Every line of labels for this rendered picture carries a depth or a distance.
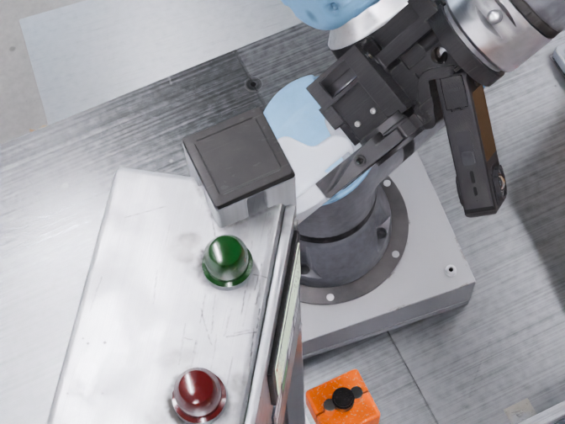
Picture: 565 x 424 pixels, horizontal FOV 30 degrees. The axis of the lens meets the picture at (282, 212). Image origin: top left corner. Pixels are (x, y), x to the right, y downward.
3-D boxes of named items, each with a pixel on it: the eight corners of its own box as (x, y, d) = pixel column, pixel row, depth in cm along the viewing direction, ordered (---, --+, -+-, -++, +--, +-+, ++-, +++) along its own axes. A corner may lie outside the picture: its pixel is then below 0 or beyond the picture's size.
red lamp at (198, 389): (168, 421, 50) (161, 408, 48) (179, 369, 52) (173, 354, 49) (221, 430, 50) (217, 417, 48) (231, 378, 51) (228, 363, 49)
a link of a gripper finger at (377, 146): (307, 188, 81) (392, 119, 82) (321, 205, 81) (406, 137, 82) (315, 177, 76) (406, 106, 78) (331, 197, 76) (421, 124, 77)
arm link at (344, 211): (240, 186, 111) (224, 122, 98) (332, 108, 114) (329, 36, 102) (319, 262, 106) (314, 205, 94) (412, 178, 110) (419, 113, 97)
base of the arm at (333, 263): (293, 310, 115) (287, 278, 106) (235, 199, 121) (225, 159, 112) (414, 251, 117) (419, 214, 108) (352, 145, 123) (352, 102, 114)
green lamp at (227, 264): (198, 286, 53) (192, 268, 51) (208, 240, 55) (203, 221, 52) (248, 294, 53) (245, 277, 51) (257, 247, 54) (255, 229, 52)
